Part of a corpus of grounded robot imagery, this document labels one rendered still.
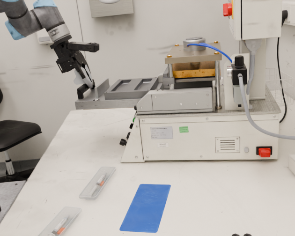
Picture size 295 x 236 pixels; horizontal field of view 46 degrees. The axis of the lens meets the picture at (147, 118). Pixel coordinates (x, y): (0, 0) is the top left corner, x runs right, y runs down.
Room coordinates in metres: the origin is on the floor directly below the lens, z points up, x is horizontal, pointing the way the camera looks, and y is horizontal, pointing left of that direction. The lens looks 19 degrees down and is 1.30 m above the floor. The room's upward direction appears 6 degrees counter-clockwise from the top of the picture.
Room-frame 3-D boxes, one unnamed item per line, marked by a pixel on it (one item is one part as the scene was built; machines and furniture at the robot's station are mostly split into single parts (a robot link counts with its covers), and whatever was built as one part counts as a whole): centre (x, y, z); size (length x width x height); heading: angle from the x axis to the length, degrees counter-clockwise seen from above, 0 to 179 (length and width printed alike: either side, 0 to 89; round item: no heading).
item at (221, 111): (1.21, -0.22, 0.93); 0.46 x 0.35 x 0.01; 78
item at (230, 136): (1.20, -0.18, 0.84); 0.53 x 0.37 x 0.17; 78
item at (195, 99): (1.10, -0.09, 0.96); 0.26 x 0.05 x 0.07; 78
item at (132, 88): (1.27, 0.04, 0.98); 0.20 x 0.17 x 0.03; 168
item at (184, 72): (1.21, -0.19, 1.07); 0.22 x 0.17 x 0.10; 168
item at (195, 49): (1.19, -0.22, 1.08); 0.31 x 0.24 x 0.13; 168
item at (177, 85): (1.37, -0.15, 0.96); 0.25 x 0.05 x 0.07; 78
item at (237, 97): (0.97, -0.27, 1.05); 0.15 x 0.05 x 0.15; 168
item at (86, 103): (1.28, 0.09, 0.97); 0.30 x 0.22 x 0.08; 78
